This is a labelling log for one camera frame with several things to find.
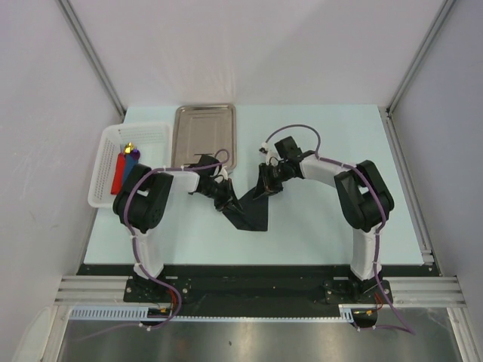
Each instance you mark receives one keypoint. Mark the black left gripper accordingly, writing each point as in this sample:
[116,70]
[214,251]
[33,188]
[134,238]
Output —
[226,201]

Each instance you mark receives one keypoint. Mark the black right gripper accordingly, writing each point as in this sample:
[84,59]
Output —
[262,188]

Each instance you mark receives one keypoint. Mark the black paper napkin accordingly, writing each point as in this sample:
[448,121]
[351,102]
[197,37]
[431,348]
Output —
[254,216]

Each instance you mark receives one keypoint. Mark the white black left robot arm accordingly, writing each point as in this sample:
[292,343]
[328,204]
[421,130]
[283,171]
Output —
[143,197]

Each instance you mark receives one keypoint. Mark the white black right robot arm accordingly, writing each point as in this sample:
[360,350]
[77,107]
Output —
[364,198]

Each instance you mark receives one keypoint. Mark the blue rolled napkin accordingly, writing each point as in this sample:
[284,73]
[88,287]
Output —
[130,162]

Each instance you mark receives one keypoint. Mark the red rolled napkin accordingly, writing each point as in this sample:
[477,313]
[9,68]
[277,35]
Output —
[118,175]

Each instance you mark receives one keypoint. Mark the stainless steel tray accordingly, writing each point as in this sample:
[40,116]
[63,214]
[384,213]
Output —
[205,129]

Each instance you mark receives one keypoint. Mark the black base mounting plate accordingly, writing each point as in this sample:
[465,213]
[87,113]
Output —
[252,291]

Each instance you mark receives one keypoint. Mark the white perforated plastic basket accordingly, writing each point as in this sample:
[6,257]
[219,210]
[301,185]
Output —
[152,138]

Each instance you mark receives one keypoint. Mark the gold metal fork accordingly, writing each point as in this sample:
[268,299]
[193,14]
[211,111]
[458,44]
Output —
[129,148]

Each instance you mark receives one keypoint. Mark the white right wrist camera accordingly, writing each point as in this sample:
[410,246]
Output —
[271,157]

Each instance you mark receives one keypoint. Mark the aluminium frame rail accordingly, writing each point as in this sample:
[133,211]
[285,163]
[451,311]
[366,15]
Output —
[91,290]

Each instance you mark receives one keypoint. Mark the white slotted cable duct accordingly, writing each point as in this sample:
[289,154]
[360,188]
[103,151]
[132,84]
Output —
[109,313]

